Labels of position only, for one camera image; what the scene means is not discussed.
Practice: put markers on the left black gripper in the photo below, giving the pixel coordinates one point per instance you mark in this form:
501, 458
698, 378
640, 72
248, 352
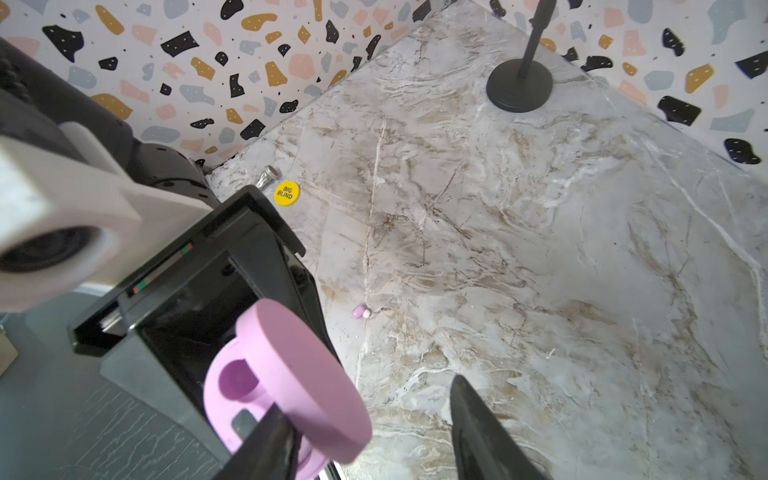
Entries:
157, 332

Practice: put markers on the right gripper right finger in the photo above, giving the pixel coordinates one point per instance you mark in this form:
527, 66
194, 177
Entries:
482, 447

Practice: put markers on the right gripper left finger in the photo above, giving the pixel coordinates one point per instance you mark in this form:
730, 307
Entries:
270, 452

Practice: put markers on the pink earbud case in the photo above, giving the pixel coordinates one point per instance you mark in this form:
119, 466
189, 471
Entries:
276, 360

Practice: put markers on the pink earbud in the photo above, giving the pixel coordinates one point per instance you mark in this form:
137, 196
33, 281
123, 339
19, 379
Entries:
361, 312

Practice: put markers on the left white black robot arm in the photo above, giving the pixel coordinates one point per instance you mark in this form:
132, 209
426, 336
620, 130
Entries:
35, 103

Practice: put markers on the yellow round object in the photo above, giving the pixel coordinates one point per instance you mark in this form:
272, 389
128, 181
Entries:
287, 193

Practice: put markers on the small silver metal object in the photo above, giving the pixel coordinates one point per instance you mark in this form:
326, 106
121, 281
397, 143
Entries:
269, 175

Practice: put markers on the black microphone stand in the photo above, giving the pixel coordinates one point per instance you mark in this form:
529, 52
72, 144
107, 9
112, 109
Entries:
523, 85

